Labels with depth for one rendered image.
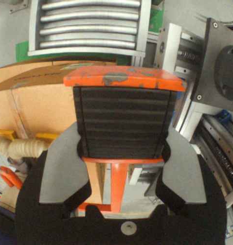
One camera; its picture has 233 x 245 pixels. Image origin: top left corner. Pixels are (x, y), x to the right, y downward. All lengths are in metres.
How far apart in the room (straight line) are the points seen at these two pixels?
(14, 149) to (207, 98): 0.48
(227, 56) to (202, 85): 0.10
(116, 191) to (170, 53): 0.32
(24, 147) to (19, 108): 0.11
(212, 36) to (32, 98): 0.44
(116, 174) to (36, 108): 0.24
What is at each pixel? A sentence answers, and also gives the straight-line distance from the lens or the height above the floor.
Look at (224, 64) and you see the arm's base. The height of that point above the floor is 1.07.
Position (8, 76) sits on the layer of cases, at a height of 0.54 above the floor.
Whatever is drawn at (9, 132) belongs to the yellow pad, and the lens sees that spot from 0.43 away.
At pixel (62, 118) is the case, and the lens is 0.30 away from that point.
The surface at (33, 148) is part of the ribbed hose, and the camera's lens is 0.29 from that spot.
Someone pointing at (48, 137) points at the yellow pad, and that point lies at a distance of 0.33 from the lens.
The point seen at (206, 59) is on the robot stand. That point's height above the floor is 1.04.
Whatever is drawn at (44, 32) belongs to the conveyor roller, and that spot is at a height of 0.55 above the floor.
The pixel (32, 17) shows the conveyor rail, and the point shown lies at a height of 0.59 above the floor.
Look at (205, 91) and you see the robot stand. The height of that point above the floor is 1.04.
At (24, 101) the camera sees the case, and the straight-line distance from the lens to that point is 0.33.
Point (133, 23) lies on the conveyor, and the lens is 0.84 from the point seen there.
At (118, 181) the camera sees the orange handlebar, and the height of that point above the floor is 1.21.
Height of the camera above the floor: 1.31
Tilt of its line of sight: 57 degrees down
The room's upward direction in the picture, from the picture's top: 176 degrees counter-clockwise
